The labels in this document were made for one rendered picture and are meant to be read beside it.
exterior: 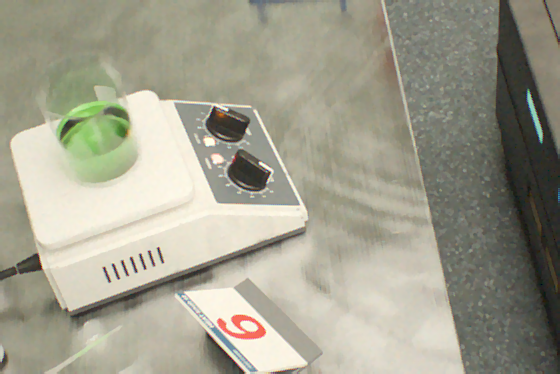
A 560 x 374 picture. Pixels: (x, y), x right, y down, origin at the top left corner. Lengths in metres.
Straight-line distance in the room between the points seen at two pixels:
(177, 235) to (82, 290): 0.08
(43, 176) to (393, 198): 0.27
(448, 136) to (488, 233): 0.22
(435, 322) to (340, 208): 0.13
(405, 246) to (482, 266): 0.92
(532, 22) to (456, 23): 0.55
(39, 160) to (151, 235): 0.11
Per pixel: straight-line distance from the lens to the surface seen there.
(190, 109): 0.91
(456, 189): 1.88
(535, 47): 1.59
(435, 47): 2.12
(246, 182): 0.86
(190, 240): 0.84
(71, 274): 0.84
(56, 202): 0.84
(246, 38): 1.05
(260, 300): 0.85
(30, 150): 0.88
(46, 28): 1.12
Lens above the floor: 1.45
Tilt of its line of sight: 50 degrees down
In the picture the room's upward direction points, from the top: 11 degrees counter-clockwise
